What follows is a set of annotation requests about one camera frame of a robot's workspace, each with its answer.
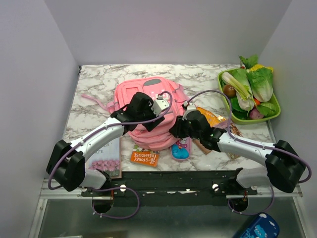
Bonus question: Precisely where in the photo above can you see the orange Treehouse book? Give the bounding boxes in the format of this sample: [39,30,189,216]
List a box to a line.
[130,144,160,167]

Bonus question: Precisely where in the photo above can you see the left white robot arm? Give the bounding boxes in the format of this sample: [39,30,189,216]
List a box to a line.
[47,92,172,196]

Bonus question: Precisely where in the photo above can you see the brown round fruit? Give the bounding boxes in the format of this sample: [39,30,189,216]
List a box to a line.
[223,85,236,98]

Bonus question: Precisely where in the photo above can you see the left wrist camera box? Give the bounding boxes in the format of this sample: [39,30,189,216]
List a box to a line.
[151,95,169,116]

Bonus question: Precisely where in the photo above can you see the Designer Fate flower book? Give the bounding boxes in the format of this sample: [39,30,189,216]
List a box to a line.
[86,138,121,179]

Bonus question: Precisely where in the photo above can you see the black mounting rail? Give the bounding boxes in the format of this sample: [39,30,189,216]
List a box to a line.
[81,168,258,208]

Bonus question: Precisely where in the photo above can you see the orange card packet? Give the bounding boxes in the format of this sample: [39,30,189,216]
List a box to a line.
[197,107,226,126]

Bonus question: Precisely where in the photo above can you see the green vegetable tray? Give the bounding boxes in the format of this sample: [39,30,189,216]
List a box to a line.
[217,70,281,124]

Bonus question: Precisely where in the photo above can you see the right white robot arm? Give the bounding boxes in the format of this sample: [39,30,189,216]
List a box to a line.
[169,110,307,194]

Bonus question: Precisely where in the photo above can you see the brown illustrated notebook packet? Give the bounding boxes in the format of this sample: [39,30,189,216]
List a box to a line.
[214,120,242,160]

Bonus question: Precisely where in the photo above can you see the purple pink radish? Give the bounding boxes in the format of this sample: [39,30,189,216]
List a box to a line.
[249,108,264,119]

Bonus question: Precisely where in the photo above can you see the pink student backpack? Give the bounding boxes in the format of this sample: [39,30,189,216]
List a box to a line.
[80,77,188,151]

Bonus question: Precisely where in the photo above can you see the pink cat pencil case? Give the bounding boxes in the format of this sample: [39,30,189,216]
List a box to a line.
[170,137,192,161]

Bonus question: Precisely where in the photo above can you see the blue dinosaur pencil case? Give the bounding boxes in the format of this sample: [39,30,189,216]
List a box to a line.
[233,213,280,238]

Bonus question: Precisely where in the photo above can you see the brown leather wallet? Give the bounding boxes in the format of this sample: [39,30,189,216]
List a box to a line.
[193,139,211,155]

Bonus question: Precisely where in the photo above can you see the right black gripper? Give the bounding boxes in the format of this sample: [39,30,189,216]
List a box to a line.
[168,115,202,140]

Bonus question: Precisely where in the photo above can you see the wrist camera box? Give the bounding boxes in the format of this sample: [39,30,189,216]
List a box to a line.
[182,101,197,119]
[151,95,169,116]

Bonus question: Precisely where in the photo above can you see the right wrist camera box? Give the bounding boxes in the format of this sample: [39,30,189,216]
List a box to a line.
[182,101,197,119]

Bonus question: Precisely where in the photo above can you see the green lettuce head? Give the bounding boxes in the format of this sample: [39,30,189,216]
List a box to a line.
[247,67,273,102]

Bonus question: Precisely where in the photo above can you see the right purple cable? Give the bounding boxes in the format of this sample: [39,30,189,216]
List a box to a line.
[183,89,312,216]

